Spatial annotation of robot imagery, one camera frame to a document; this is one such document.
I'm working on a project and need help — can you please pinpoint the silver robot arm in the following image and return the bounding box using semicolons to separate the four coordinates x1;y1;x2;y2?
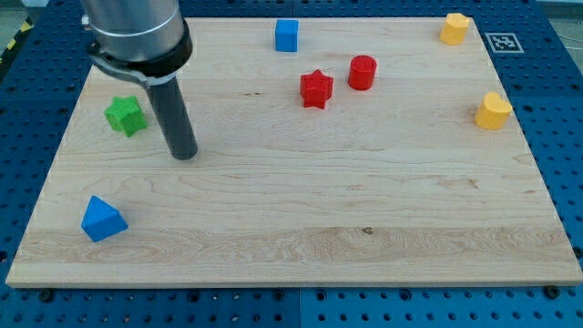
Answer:
81;0;193;77

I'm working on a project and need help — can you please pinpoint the light wooden board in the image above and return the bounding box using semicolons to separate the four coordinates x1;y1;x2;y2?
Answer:
6;17;582;288

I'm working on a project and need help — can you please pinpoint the red star block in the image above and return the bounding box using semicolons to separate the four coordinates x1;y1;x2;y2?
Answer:
300;69;333;109

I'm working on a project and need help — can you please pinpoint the red cylinder block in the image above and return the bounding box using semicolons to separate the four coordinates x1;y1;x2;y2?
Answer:
348;55;377;91

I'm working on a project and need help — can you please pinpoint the blue cube block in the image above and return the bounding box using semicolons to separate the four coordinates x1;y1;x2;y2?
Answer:
275;19;299;52

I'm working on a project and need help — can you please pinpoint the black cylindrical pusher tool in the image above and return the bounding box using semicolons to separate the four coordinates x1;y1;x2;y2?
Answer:
146;77;198;160

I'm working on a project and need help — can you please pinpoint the green star block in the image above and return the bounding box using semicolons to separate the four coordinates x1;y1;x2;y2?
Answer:
104;96;148;138

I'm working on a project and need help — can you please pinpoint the blue triangle block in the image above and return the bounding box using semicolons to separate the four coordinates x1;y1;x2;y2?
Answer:
81;196;128;242

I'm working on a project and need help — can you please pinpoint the yellow hexagon block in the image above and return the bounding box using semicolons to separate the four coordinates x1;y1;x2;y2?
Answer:
439;13;469;46

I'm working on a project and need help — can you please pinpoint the yellow heart block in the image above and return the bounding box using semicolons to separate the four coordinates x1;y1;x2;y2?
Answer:
475;92;513;130

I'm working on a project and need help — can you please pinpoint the white fiducial marker tag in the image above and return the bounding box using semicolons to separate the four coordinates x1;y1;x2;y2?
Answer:
485;32;524;54

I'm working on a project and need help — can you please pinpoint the black bolt left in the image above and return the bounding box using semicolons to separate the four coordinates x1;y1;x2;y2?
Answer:
38;289;55;303

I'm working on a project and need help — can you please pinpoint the black bolt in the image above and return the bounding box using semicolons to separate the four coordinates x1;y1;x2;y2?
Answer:
544;285;561;300
38;289;55;303

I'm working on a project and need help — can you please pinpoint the black bolt right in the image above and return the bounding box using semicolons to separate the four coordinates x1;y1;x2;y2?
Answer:
544;285;561;300

